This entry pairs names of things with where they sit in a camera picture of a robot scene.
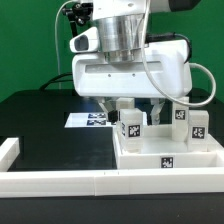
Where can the white U-shaped obstacle fence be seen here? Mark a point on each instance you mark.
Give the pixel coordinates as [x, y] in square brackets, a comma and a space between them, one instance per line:
[107, 182]

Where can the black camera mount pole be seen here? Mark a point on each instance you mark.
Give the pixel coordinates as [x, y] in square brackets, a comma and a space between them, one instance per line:
[78, 15]

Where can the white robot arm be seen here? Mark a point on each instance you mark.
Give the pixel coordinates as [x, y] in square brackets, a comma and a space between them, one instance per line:
[117, 58]

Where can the white square table top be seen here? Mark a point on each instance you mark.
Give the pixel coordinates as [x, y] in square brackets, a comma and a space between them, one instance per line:
[160, 151]

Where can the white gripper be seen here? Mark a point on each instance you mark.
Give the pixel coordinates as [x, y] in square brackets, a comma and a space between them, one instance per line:
[160, 69]

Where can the white AprilTag base sheet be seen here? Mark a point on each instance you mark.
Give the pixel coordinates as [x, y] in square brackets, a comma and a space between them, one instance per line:
[81, 120]

